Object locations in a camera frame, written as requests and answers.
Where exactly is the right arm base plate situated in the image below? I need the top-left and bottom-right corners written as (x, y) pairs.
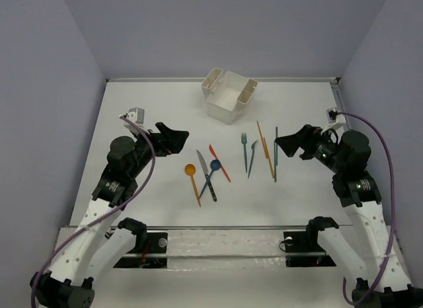
top-left (278, 231), bottom-right (336, 268)

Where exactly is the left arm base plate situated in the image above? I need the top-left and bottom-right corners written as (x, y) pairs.
top-left (114, 231), bottom-right (168, 269)

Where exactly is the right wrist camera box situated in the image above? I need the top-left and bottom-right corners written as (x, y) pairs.
top-left (322, 108), bottom-right (347, 133)

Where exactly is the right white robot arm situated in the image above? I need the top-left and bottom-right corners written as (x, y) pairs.
top-left (275, 124), bottom-right (422, 307)

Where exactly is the black handled steel knife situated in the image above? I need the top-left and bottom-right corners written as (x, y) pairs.
top-left (196, 150), bottom-right (217, 202)

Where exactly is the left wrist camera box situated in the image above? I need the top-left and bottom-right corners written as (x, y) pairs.
top-left (119, 107), bottom-right (145, 131)

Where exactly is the long teal chopstick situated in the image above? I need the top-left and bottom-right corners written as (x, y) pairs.
top-left (274, 126), bottom-right (278, 182)

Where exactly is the short teal chopstick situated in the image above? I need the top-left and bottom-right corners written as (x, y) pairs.
top-left (274, 141), bottom-right (278, 166)

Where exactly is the teal plastic knife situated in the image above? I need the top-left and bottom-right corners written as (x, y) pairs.
top-left (247, 139), bottom-right (258, 178)

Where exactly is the blue spoon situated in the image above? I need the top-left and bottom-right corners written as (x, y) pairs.
top-left (200, 159), bottom-right (221, 197)

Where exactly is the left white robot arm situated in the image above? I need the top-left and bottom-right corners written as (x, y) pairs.
top-left (30, 116), bottom-right (189, 307)

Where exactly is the teal plastic fork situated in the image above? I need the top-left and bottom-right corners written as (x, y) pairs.
top-left (241, 132), bottom-right (248, 173)

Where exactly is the orange spoon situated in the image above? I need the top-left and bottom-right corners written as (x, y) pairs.
top-left (184, 164), bottom-right (202, 207)

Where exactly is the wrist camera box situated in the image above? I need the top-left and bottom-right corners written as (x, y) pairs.
top-left (322, 108), bottom-right (347, 133)
top-left (119, 107), bottom-right (145, 131)

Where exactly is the white utensil caddy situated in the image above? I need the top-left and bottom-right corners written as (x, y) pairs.
top-left (201, 68), bottom-right (258, 125)

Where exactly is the long orange chopstick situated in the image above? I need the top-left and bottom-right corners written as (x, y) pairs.
top-left (256, 121), bottom-right (275, 179)

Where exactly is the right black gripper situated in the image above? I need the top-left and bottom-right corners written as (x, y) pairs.
top-left (274, 123), bottom-right (346, 173)

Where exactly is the orange plastic knife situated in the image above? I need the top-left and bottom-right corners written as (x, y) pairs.
top-left (208, 144), bottom-right (231, 182)

